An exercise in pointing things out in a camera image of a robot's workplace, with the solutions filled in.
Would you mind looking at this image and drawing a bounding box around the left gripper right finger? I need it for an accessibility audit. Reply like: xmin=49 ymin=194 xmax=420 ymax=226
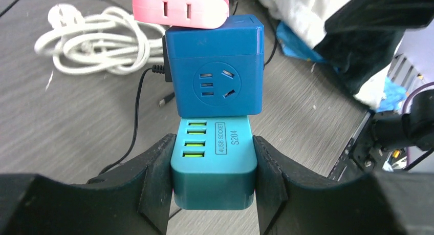
xmin=253 ymin=136 xmax=433 ymax=234

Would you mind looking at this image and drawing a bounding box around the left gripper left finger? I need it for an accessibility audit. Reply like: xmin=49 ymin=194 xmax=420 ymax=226
xmin=1 ymin=134 xmax=176 ymax=234

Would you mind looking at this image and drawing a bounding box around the teal usb power strip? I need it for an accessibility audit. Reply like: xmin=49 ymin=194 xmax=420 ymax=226
xmin=170 ymin=116 xmax=257 ymax=210

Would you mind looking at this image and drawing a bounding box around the blue cube socket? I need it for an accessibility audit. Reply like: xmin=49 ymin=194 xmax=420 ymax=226
xmin=165 ymin=14 xmax=264 ymax=118

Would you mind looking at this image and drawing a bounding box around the pink plug adapter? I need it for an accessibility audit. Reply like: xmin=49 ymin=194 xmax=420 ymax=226
xmin=132 ymin=0 xmax=230 ymax=29

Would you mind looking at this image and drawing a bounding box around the black power adapter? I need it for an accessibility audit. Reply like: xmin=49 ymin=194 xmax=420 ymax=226
xmin=162 ymin=35 xmax=172 ymax=82

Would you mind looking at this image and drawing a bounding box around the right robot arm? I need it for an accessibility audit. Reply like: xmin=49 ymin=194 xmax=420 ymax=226
xmin=370 ymin=90 xmax=433 ymax=151

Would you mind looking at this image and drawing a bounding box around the checkered black white pillow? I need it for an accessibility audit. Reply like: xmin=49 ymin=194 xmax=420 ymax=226
xmin=258 ymin=0 xmax=433 ymax=95

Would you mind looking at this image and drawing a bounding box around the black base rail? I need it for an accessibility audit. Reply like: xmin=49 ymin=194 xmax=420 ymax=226
xmin=327 ymin=53 xmax=434 ymax=183

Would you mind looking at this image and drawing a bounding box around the black thin cable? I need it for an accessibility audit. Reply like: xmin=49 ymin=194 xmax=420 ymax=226
xmin=0 ymin=0 xmax=177 ymax=221

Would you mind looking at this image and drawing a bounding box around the white thick coiled cable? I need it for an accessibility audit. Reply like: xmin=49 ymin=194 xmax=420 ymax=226
xmin=34 ymin=3 xmax=167 ymax=76

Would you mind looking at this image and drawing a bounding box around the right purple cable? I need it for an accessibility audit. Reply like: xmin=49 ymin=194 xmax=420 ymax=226
xmin=401 ymin=81 xmax=434 ymax=114

